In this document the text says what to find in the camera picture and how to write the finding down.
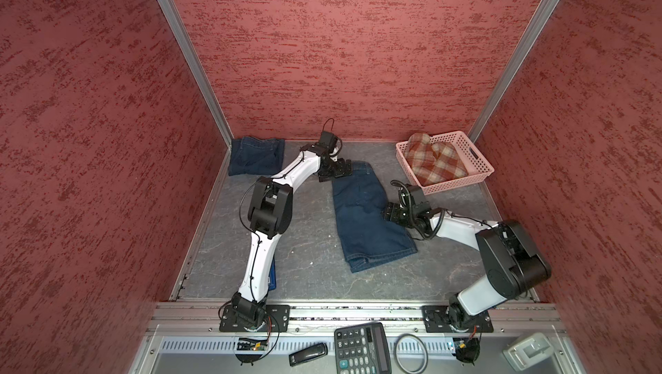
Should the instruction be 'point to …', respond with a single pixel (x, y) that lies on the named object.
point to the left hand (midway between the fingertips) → (343, 177)
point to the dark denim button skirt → (255, 156)
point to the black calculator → (362, 349)
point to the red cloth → (432, 162)
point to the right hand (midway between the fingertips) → (386, 218)
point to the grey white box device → (527, 350)
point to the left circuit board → (245, 344)
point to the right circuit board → (467, 350)
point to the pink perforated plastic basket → (476, 164)
